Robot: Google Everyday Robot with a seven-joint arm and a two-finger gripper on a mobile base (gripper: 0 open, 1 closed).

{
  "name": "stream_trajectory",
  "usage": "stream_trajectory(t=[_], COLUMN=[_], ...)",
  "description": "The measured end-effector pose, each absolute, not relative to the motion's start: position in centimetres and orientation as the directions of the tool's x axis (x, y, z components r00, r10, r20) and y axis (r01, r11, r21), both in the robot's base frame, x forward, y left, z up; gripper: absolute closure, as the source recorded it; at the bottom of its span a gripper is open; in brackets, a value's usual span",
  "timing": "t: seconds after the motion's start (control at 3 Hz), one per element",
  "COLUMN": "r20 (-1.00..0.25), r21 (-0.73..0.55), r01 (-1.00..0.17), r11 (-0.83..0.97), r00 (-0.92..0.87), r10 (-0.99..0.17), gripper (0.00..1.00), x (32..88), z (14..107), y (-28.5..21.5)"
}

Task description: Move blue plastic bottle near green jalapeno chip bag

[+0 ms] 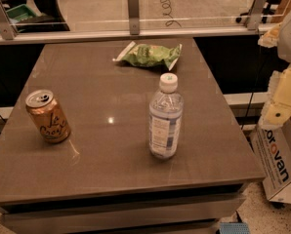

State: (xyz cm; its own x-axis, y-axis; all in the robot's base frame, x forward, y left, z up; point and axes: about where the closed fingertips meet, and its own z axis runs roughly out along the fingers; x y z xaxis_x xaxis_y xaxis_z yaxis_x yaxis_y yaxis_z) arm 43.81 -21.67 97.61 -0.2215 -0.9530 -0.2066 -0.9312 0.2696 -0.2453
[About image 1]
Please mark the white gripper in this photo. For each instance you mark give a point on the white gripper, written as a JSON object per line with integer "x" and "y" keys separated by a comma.
{"x": 277, "y": 108}

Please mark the clear blue-label plastic bottle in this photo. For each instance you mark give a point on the clear blue-label plastic bottle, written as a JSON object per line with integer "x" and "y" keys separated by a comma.
{"x": 165, "y": 117}

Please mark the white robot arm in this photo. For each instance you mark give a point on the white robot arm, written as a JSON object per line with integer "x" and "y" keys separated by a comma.
{"x": 284, "y": 40}

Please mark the green jalapeno chip bag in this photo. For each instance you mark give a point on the green jalapeno chip bag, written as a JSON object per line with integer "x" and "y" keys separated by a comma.
{"x": 145, "y": 55}

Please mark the white Corovan cardboard box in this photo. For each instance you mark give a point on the white Corovan cardboard box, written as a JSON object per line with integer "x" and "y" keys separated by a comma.
{"x": 273, "y": 150}

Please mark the blue perforated step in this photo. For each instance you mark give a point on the blue perforated step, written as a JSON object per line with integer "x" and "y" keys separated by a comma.
{"x": 234, "y": 228}

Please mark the grey cabinet with drawers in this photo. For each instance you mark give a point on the grey cabinet with drawers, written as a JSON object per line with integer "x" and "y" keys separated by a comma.
{"x": 103, "y": 179}

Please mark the orange LaCroix soda can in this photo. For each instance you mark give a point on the orange LaCroix soda can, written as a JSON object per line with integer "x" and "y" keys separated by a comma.
{"x": 47, "y": 115}

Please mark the glass railing panel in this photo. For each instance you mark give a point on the glass railing panel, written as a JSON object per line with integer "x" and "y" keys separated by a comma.
{"x": 112, "y": 15}

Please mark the green plastic bin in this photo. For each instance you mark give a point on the green plastic bin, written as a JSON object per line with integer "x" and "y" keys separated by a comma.
{"x": 20, "y": 12}

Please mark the middle metal railing bracket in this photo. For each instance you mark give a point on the middle metal railing bracket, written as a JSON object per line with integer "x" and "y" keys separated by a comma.
{"x": 134, "y": 16}

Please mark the left metal railing bracket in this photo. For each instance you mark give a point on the left metal railing bracket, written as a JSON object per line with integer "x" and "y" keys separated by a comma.
{"x": 7, "y": 30}

